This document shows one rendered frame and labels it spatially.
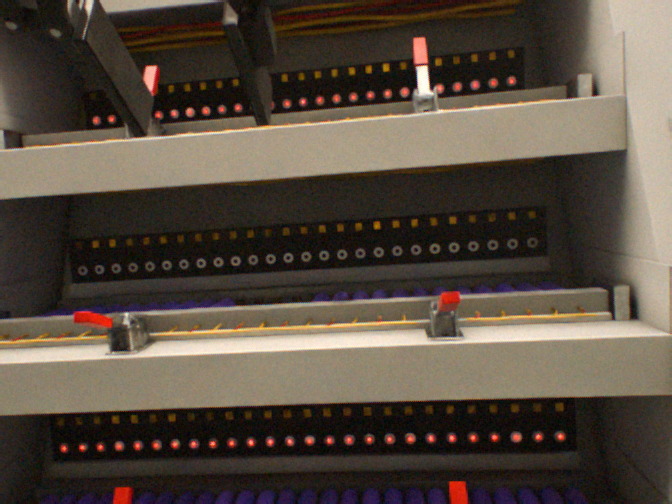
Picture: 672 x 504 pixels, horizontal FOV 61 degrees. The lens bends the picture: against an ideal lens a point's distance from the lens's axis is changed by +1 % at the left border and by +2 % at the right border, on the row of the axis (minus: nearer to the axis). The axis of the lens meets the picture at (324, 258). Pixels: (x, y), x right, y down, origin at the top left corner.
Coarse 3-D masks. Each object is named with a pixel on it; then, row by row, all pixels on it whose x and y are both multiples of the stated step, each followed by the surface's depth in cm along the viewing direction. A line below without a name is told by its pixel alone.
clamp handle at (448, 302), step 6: (444, 294) 38; (450, 294) 38; (456, 294) 38; (438, 300) 45; (444, 300) 38; (450, 300) 38; (456, 300) 38; (438, 306) 41; (444, 306) 39; (450, 306) 39; (456, 306) 39; (438, 312) 44; (444, 312) 43; (450, 312) 44
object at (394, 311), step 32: (0, 320) 54; (32, 320) 53; (64, 320) 52; (160, 320) 51; (192, 320) 51; (224, 320) 51; (256, 320) 50; (288, 320) 50; (320, 320) 50; (352, 320) 49; (384, 320) 49; (416, 320) 49; (480, 320) 46
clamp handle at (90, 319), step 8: (80, 312) 41; (88, 312) 41; (80, 320) 41; (88, 320) 41; (96, 320) 42; (104, 320) 43; (120, 320) 48; (128, 320) 48; (112, 328) 46; (120, 328) 46
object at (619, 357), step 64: (640, 320) 46; (0, 384) 47; (64, 384) 47; (128, 384) 46; (192, 384) 46; (256, 384) 45; (320, 384) 44; (384, 384) 44; (448, 384) 43; (512, 384) 43; (576, 384) 42; (640, 384) 42
